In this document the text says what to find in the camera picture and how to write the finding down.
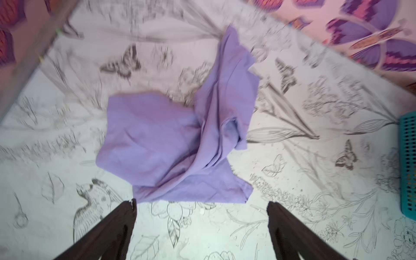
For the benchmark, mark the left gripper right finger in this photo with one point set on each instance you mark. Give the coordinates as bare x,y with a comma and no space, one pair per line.
292,240

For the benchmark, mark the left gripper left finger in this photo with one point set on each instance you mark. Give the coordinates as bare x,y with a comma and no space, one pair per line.
108,240

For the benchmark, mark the lavender purple t-shirt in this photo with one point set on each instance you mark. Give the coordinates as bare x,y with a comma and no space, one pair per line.
170,152

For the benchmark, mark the teal plastic laundry basket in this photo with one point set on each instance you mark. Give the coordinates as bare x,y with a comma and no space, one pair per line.
407,158

